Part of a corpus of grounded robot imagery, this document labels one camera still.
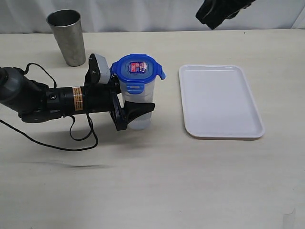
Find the blue plastic container lid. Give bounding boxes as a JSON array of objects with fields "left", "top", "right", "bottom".
[{"left": 110, "top": 54, "right": 166, "bottom": 94}]

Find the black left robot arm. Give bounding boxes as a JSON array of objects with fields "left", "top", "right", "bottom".
[{"left": 0, "top": 53, "right": 155, "bottom": 131}]

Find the white backdrop curtain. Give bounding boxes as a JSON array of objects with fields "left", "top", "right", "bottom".
[{"left": 0, "top": 0, "right": 305, "bottom": 33}]

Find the stainless steel tumbler cup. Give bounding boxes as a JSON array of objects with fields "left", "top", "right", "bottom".
[{"left": 46, "top": 9, "right": 86, "bottom": 67}]

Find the clear plastic tall container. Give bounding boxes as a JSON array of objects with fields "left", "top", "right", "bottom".
[{"left": 119, "top": 80, "right": 155, "bottom": 130}]

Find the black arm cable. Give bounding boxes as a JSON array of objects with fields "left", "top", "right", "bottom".
[{"left": 0, "top": 62, "right": 99, "bottom": 151}]

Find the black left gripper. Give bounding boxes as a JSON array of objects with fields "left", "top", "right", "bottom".
[{"left": 84, "top": 53, "right": 155, "bottom": 131}]

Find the white rectangular plastic tray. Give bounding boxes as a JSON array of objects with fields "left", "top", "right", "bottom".
[{"left": 179, "top": 64, "right": 265, "bottom": 140}]

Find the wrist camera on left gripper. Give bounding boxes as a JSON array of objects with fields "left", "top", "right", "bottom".
[{"left": 95, "top": 54, "right": 111, "bottom": 84}]

